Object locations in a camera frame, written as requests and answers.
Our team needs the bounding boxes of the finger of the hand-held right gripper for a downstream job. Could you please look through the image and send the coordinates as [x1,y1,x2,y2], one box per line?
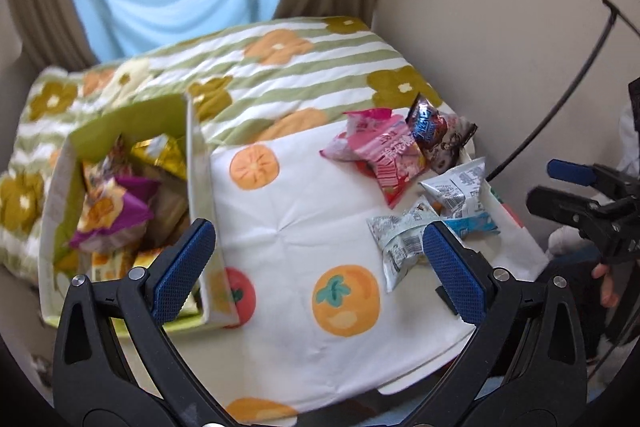
[526,186,601,229]
[546,158,599,188]

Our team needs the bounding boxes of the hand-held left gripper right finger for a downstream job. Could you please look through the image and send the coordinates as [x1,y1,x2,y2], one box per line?
[422,221,589,413]

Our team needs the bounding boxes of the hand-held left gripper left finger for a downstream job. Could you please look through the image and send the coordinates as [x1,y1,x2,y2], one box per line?
[52,217,226,413]

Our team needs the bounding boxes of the light blue snack packet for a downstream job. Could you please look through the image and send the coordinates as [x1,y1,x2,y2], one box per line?
[441,211,502,239]

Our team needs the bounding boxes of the white printed snack packet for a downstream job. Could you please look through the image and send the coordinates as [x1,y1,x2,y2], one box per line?
[418,156,487,221]
[366,201,442,294]

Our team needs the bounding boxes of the purple snack packet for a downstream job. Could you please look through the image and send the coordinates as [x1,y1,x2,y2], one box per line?
[69,173,162,254]

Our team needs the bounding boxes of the pink striped snack packet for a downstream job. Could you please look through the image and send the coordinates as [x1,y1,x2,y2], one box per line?
[372,151,429,210]

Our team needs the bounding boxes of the green-lined cardboard box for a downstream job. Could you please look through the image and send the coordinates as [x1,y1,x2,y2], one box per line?
[37,93,242,334]

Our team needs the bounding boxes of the black cartoon snack packet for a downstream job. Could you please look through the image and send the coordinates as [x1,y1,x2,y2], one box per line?
[427,113,479,176]

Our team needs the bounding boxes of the yellow snack packet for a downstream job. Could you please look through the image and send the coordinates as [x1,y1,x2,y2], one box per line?
[130,134,189,181]

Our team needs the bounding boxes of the orange snack packet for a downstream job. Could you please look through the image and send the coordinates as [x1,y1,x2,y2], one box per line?
[81,136,127,210]

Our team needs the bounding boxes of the dark blue snack packet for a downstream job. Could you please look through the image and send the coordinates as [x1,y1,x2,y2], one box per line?
[405,93,449,158]

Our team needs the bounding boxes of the person's right hand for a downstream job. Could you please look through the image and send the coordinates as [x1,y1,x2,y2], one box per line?
[591,260,624,309]

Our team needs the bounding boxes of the white fruit-print tablecloth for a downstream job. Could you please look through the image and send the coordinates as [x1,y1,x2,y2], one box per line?
[200,107,552,415]

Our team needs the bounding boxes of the green striped floral quilt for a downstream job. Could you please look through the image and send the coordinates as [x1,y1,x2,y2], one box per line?
[0,15,447,289]

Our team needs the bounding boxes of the black cable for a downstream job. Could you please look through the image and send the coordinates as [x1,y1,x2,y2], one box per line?
[487,0,640,182]

